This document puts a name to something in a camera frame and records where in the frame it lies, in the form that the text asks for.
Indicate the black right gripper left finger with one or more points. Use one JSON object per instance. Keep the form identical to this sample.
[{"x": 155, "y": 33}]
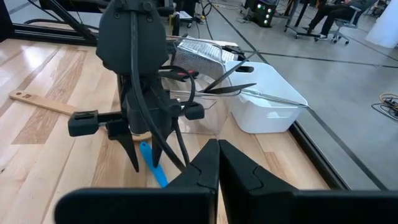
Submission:
[{"x": 140, "y": 207}]

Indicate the light wooden spatula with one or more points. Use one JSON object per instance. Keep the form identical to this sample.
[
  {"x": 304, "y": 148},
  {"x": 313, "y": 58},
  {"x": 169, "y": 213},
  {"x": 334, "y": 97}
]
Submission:
[{"x": 46, "y": 104}]

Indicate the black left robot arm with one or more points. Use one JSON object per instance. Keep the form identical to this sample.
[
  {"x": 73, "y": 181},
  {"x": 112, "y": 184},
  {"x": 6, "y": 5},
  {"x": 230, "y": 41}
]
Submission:
[{"x": 115, "y": 40}]

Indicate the clear plastic container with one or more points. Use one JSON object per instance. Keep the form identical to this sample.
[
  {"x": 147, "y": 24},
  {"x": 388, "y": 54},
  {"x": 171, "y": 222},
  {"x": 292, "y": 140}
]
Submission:
[{"x": 205, "y": 118}]

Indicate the white plastic bin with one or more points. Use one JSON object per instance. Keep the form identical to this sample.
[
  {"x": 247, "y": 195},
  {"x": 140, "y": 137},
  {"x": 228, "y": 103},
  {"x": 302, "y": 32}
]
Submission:
[{"x": 267, "y": 118}]

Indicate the white building column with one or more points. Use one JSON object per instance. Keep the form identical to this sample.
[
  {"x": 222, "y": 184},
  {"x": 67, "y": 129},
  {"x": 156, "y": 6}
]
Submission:
[{"x": 385, "y": 25}]

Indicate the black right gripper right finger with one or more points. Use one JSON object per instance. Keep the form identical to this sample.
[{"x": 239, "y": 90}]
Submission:
[{"x": 295, "y": 208}]

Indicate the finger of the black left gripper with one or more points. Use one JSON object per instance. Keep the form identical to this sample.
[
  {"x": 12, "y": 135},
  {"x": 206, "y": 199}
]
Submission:
[
  {"x": 158, "y": 149},
  {"x": 119, "y": 130}
]

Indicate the black computer with green lights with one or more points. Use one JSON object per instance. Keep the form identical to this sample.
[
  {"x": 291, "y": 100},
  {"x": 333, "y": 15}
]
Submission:
[{"x": 264, "y": 12}]

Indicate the grey office chair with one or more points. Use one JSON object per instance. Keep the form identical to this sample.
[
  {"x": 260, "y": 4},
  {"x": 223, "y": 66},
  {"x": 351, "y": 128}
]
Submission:
[{"x": 343, "y": 23}]

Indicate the white paper sheet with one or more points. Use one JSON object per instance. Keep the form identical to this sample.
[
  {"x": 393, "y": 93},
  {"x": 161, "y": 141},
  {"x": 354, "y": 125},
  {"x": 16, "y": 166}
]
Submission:
[{"x": 186, "y": 15}]

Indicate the small blue silicone spoon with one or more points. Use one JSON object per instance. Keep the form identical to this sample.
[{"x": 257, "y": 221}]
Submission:
[{"x": 155, "y": 169}]

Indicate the person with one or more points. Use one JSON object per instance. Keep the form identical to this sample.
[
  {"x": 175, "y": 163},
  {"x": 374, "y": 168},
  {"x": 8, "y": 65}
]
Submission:
[{"x": 335, "y": 12}]

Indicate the metal box grater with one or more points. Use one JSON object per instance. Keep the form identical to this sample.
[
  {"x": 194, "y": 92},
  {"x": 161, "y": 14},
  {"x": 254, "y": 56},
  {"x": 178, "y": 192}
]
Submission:
[{"x": 199, "y": 59}]

